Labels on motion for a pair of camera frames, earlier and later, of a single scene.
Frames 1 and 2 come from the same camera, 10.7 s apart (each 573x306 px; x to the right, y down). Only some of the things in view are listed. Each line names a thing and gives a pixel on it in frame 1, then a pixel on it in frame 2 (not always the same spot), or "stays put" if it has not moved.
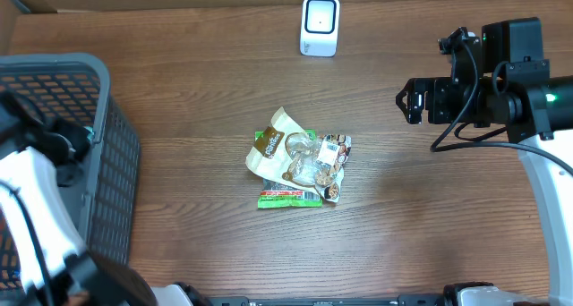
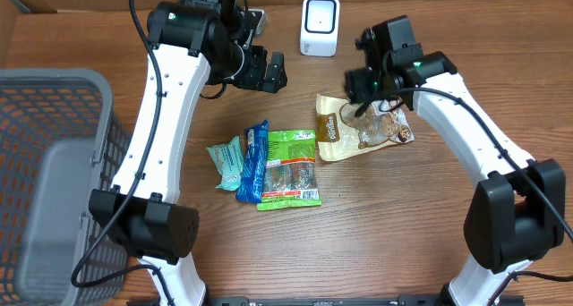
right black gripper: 414,88 -> 354,89
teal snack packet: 91,133 -> 227,158
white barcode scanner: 320,23 stays put
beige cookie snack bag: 289,152 -> 341,132
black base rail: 402,301 stays put
